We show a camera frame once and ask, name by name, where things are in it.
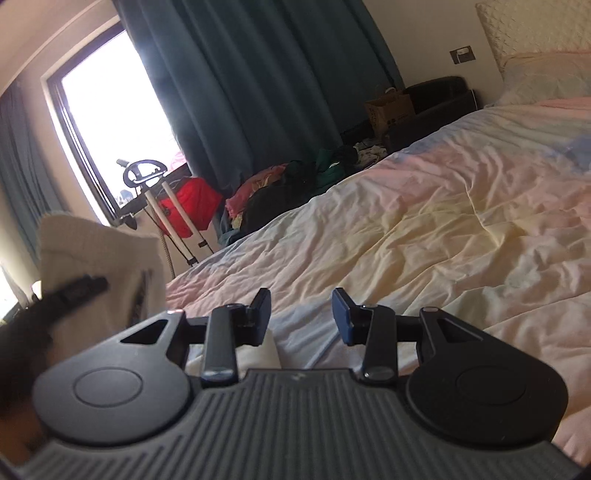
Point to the brown paper bag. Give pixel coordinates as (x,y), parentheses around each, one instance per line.
(389,109)

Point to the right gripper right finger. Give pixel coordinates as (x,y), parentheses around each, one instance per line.
(374,327)

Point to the teal curtain left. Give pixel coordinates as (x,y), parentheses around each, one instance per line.
(25,179)

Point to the pastel tie-dye bed duvet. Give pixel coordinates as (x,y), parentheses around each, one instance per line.
(488,219)

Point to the cream white garment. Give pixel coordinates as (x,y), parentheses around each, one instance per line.
(72,248)

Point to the black sofa chair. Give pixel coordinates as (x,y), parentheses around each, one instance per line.
(436,103)

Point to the window with dark frame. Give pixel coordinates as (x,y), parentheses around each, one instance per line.
(109,114)

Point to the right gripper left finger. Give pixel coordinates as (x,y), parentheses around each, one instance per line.
(231,326)

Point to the pile of clothes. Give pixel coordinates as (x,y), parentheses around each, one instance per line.
(284,187)

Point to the pastel pillow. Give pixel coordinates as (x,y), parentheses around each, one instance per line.
(534,78)

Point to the quilted white headboard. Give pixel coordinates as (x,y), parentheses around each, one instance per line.
(522,27)

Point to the teal curtain right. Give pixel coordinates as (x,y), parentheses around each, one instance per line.
(246,85)

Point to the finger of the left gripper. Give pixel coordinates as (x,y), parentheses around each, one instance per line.
(73,295)

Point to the red bag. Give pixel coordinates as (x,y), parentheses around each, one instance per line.
(197,199)

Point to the wall socket plate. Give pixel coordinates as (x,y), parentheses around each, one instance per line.
(462,55)

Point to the teal curtain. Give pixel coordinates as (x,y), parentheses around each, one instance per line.
(246,85)
(25,179)

